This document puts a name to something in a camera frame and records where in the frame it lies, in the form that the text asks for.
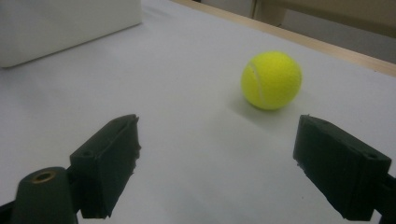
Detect yellow tennis ball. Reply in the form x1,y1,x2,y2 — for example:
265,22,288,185
240,50,304,111

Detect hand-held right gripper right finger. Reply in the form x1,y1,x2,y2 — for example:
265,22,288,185
292,114,393,222

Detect white foam board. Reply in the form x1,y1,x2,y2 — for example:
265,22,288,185
0,0,396,224

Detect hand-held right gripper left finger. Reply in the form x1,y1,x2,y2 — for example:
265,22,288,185
68,113,142,219

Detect white plastic container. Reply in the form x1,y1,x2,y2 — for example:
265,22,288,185
0,0,143,69

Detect wooden shelf unit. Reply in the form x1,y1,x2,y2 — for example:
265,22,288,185
251,0,396,39

